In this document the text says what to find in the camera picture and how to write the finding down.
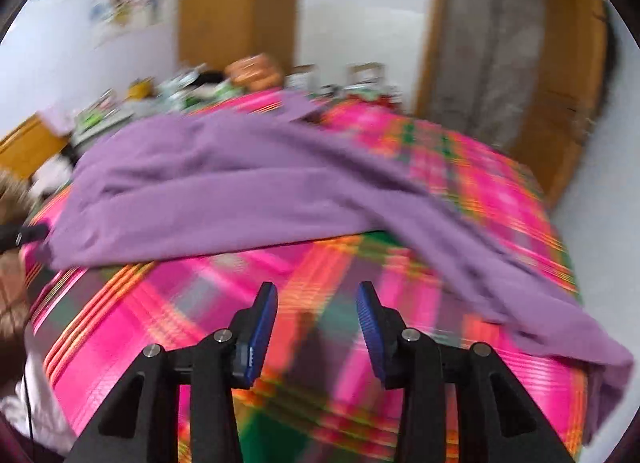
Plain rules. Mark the dark clothes on door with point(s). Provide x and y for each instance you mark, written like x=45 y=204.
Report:
x=611 y=48

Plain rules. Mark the plastic-covered fabric wardrobe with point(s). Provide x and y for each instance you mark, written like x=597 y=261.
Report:
x=485 y=43

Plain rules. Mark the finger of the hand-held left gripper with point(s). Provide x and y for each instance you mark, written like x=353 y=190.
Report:
x=30 y=232

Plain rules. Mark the white cloth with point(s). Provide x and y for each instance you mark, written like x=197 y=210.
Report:
x=35 y=408

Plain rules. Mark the black cloth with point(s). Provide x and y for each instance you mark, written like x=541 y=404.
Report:
x=210 y=78

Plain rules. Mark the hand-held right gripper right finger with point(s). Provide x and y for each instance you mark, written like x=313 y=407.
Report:
x=370 y=328

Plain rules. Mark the wooden headboard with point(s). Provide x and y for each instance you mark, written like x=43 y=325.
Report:
x=25 y=148

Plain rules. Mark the pink green plaid bed sheet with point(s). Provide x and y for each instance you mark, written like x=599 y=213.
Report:
x=150 y=318

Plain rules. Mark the bag of oranges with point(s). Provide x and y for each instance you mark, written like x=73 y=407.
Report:
x=250 y=70

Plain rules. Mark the wooden wardrobe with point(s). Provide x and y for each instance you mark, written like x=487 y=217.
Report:
x=210 y=18

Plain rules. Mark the yellow bag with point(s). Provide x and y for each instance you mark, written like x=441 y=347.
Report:
x=140 y=88

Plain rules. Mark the grey drawer cabinet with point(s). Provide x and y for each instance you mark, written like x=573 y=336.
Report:
x=100 y=130

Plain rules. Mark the purple fleece pants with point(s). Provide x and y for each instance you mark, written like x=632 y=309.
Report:
x=225 y=183

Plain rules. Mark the brown cardboard box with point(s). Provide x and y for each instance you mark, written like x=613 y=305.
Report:
x=367 y=74

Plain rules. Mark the wooden door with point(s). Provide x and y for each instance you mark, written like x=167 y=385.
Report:
x=575 y=68

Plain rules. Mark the small white box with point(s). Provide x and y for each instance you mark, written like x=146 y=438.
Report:
x=305 y=77

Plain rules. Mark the woven straw bag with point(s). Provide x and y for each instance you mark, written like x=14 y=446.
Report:
x=10 y=253

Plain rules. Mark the pink cloth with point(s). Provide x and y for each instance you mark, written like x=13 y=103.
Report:
x=57 y=120

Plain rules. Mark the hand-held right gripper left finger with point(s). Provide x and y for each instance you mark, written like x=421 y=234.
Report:
x=260 y=328

